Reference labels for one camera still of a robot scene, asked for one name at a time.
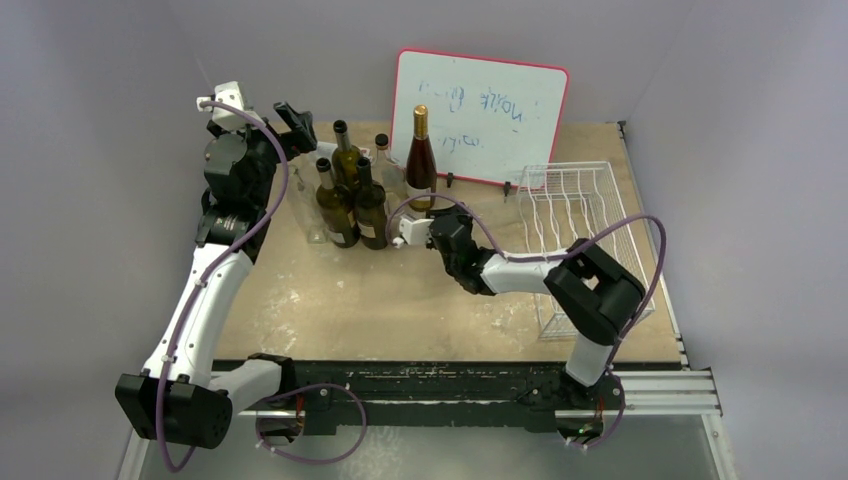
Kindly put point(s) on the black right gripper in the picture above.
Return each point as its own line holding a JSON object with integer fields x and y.
{"x": 432, "y": 232}

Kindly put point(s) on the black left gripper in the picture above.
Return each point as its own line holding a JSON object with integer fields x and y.
{"x": 299, "y": 125}

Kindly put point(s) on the white ruler set package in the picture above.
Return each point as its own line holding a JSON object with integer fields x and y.
{"x": 326, "y": 149}

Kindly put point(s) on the olive bottle silver cap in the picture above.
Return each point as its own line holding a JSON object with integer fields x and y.
{"x": 335, "y": 204}
{"x": 345, "y": 157}

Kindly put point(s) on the brown wine bottle gold cap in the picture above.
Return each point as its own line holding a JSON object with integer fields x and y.
{"x": 421, "y": 174}

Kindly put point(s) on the clear glass bottle black cap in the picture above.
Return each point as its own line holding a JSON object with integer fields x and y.
{"x": 391, "y": 174}

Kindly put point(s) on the dark green bottle black cap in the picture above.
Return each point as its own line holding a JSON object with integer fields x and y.
{"x": 370, "y": 207}

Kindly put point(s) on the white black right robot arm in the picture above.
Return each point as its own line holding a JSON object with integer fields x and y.
{"x": 598, "y": 295}

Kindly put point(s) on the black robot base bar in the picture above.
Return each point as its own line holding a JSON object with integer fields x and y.
{"x": 533, "y": 396}

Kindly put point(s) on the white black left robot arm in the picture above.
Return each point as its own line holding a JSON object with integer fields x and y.
{"x": 176, "y": 399}

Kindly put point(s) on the pink framed whiteboard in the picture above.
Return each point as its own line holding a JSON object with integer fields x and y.
{"x": 487, "y": 118}

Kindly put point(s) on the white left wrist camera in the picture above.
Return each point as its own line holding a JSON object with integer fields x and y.
{"x": 228, "y": 106}

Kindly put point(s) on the white wire wine rack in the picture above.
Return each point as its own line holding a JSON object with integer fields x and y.
{"x": 561, "y": 202}

